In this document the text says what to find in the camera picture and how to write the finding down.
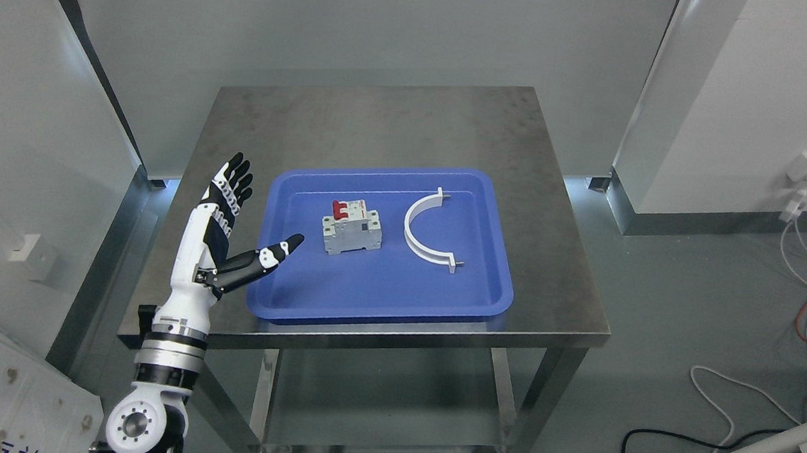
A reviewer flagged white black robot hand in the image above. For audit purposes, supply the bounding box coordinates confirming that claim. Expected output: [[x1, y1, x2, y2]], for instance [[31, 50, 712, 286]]
[[152, 152, 305, 340]]

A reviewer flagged grey circuit breaker red switch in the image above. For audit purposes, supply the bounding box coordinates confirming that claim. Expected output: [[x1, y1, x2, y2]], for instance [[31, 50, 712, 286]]
[[322, 198, 383, 255]]

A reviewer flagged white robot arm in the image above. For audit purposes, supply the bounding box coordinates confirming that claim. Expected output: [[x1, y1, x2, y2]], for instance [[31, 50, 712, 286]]
[[89, 324, 207, 453]]

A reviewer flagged blue plastic tray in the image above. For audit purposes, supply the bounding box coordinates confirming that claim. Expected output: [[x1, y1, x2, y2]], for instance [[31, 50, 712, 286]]
[[246, 167, 514, 323]]

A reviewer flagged white curved pipe clamp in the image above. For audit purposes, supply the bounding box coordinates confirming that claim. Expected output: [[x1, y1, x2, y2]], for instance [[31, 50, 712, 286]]
[[400, 185, 470, 276]]

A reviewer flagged stainless steel table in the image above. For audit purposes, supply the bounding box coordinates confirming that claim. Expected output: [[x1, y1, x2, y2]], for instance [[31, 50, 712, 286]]
[[117, 85, 611, 453]]

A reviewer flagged white wall outlet left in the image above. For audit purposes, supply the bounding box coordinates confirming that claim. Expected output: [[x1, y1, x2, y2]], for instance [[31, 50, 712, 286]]
[[8, 233, 59, 283]]

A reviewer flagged white wall socket box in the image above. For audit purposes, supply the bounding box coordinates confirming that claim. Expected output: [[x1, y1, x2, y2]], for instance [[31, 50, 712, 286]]
[[779, 151, 807, 224]]

